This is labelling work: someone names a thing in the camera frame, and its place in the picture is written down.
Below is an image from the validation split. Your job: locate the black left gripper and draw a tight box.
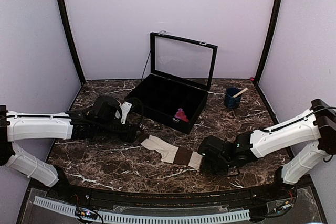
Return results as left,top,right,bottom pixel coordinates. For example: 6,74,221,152
96,119,144,143

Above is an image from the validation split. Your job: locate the beige brown striped sock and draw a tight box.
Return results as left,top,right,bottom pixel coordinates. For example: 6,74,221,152
137,134,203,171

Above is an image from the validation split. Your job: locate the maroon purple striped sock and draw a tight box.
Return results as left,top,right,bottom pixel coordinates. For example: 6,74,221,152
174,108,189,122

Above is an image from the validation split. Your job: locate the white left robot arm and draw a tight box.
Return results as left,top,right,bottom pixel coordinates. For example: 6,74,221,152
1,95,143,201

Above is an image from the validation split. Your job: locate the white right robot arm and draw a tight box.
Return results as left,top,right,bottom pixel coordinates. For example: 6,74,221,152
197,99,335,200

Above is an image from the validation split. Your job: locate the dark blue mug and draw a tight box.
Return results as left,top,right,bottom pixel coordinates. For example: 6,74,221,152
224,87,242,110

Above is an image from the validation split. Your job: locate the wooden stick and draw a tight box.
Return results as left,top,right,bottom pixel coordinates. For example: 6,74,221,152
232,88,248,98

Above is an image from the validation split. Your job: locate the black display case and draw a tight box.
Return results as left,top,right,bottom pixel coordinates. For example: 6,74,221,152
125,32,218,134

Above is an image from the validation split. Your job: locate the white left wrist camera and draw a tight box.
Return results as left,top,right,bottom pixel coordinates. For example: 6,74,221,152
119,101,132,124

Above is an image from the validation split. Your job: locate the black front frame rail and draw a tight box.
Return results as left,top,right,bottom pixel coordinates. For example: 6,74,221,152
28,175,313,210

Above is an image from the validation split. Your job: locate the white slotted cable duct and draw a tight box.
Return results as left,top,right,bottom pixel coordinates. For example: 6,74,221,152
33,196,251,223

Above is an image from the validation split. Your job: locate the black left corner post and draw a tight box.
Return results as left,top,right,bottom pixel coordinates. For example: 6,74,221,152
57,0,86,85

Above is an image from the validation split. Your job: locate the black corner post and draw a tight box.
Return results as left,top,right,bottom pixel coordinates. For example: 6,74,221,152
254,0,281,86
57,0,86,85

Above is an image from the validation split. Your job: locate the black right corner post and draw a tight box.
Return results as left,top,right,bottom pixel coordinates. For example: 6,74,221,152
254,0,281,86

